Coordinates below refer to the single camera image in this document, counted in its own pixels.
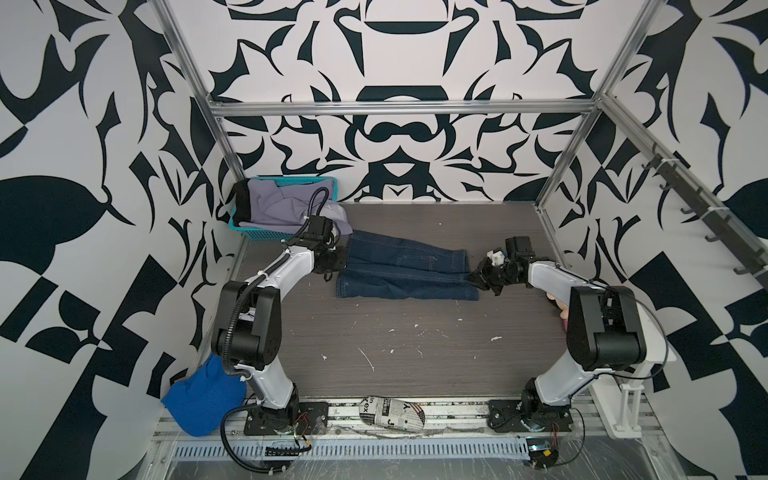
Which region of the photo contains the plush doll toy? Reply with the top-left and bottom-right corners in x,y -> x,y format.
546,293 -> 569,331

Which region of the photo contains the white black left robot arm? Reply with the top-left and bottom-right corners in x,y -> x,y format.
210,182 -> 346,429

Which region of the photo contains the aluminium cage frame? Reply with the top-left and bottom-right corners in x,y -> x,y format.
155,1 -> 767,209

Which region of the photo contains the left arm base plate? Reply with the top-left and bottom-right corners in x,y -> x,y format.
244,402 -> 329,436

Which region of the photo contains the teal plastic basket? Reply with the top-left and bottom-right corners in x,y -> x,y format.
229,176 -> 346,241

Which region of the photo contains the newspaper print shoe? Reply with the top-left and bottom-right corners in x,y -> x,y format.
358,396 -> 426,432

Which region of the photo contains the blue cap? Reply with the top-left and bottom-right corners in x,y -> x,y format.
162,354 -> 247,437

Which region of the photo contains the white stand rack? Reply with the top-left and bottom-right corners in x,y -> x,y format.
589,343 -> 677,440

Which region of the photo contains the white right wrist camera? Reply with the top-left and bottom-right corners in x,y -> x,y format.
486,249 -> 508,268

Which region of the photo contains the black garment in basket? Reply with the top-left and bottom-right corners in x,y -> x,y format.
232,179 -> 251,227

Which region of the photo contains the lilac skirt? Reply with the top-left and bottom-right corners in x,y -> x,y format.
239,179 -> 353,236

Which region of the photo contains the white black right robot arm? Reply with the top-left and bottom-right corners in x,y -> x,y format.
467,236 -> 672,431

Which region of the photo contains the white cable duct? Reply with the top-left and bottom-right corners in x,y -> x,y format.
170,436 -> 532,462

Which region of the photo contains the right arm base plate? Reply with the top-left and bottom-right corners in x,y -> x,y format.
487,399 -> 573,434

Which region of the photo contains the green circuit board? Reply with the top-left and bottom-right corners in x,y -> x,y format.
525,438 -> 559,470

